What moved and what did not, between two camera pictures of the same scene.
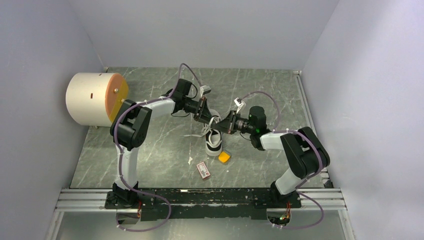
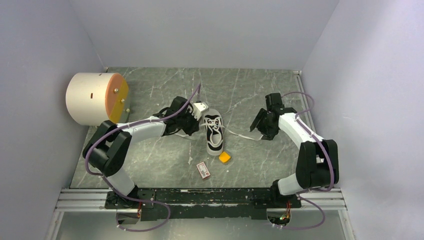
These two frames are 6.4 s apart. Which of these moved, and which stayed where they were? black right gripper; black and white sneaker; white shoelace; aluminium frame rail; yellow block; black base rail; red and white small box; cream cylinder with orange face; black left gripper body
Moved: white shoelace; black right gripper; black left gripper body
Stayed: aluminium frame rail; black base rail; cream cylinder with orange face; black and white sneaker; yellow block; red and white small box
